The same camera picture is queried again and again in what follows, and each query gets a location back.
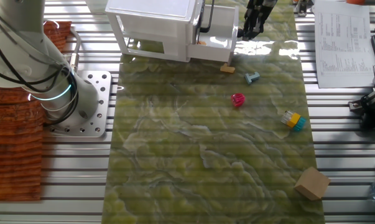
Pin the orange wooden half-round block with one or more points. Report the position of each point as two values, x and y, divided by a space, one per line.
202 43

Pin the printed paper sheet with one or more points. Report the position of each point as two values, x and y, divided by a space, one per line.
345 46

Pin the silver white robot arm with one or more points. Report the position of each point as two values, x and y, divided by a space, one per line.
19 46

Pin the orange woven cloth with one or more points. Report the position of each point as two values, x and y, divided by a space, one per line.
13 155

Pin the tan wooden angled piece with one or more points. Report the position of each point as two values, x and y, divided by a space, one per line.
227 68

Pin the teal yellow clear brick stack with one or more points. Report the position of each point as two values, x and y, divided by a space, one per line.
293 120

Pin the silver camera on black mount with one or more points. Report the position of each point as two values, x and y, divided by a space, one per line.
369 102

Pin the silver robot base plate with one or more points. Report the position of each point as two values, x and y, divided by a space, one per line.
101 102

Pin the black drawer knob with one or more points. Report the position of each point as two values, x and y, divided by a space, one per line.
240 33

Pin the light blue number one block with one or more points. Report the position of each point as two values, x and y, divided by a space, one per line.
250 78

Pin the pink translucent plastic block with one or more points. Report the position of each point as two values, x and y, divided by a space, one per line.
238 100

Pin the plain wooden cube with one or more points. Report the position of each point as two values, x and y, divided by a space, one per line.
312 183

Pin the green marble pattern mat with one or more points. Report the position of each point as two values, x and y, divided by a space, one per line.
190 155

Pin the grey conduit with metal connector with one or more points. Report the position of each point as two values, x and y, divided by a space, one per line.
75 59

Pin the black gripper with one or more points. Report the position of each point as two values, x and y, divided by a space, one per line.
262 6

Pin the white plastic drawer cabinet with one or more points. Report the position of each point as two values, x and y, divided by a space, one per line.
150 18

